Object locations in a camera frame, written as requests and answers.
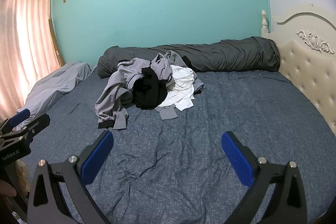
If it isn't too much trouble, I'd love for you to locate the light grey pillow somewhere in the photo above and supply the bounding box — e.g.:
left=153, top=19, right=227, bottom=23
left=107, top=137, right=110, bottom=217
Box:
left=17, top=62, right=92, bottom=125

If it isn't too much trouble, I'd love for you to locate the wooden window frame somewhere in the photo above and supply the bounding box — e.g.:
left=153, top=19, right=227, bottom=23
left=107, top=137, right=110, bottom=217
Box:
left=49, top=18, right=66, bottom=67

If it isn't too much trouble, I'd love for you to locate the cream tufted headboard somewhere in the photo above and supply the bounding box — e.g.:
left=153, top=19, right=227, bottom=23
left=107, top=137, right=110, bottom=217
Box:
left=260, top=4, right=336, bottom=135

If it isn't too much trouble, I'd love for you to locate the dark grey rolled duvet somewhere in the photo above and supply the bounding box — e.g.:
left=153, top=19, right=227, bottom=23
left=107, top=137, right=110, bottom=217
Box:
left=97, top=36, right=281, bottom=80

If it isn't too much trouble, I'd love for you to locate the white t-shirt with grey trim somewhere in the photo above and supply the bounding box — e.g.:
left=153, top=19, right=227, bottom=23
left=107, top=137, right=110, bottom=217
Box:
left=155, top=64, right=200, bottom=120

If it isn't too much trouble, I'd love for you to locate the blue bed sheet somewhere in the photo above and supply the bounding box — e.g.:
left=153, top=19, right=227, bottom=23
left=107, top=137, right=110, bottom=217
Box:
left=16, top=63, right=336, bottom=224

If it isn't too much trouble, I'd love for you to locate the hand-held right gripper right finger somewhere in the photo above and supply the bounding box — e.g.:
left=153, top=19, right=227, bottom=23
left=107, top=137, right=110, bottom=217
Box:
left=221, top=131, right=309, bottom=224

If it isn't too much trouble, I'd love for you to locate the blue striped cloth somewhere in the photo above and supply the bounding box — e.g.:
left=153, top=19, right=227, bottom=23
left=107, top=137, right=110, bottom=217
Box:
left=193, top=80, right=206, bottom=94

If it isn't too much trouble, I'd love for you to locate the grey jacket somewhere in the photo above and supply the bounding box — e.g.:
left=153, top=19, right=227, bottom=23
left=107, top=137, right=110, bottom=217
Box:
left=95, top=50, right=191, bottom=130

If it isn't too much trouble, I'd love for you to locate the black t-shirt white collar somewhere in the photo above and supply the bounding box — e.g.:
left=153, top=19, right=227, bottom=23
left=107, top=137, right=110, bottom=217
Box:
left=132, top=67, right=168, bottom=110

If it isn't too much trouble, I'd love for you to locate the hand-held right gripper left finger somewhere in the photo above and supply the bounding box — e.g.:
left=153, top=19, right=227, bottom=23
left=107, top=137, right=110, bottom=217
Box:
left=27, top=130, right=114, bottom=224

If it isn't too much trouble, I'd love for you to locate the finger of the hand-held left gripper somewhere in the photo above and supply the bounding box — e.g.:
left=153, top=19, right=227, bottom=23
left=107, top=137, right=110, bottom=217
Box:
left=16, top=113, right=51, bottom=140
left=0, top=108, right=31, bottom=135

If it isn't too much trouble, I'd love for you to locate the person's left hand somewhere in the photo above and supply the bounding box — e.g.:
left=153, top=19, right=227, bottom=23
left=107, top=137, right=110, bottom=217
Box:
left=0, top=179, right=17, bottom=197

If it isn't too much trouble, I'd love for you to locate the pink curtain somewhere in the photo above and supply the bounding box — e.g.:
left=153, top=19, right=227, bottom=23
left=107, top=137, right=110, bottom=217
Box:
left=0, top=0, right=62, bottom=119

